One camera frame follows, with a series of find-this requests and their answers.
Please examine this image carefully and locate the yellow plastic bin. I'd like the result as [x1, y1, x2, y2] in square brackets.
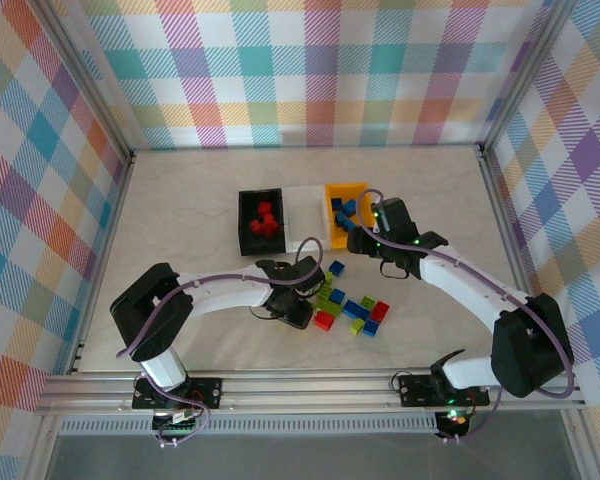
[324, 181, 370, 250]

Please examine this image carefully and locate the white plastic bin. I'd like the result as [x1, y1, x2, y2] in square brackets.
[281, 184, 331, 253]

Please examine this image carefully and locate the black plastic bin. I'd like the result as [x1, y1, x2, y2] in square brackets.
[237, 188, 288, 258]

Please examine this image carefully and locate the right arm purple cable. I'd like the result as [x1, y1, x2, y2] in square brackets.
[356, 188, 580, 444]

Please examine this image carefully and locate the right gripper thin black cable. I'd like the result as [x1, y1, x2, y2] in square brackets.
[379, 257, 412, 281]

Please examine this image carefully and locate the gripper thin black cable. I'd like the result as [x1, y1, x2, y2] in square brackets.
[249, 304, 284, 325]
[379, 257, 412, 281]

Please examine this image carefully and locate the left gripper thin black cable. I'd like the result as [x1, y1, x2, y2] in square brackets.
[249, 304, 284, 325]

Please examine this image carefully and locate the long aluminium mounting rail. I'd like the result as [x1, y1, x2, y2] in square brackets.
[33, 369, 589, 416]

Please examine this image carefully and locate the grey slotted cable duct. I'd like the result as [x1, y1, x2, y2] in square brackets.
[58, 418, 440, 437]

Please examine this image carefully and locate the aluminium table side rail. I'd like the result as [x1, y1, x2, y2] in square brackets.
[477, 144, 549, 314]
[67, 149, 137, 376]

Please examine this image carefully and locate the controller board with wires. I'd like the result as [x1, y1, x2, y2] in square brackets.
[152, 409, 205, 435]
[437, 408, 474, 437]

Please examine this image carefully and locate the aluminium frame post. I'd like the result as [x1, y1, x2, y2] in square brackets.
[477, 0, 584, 156]
[27, 0, 137, 169]

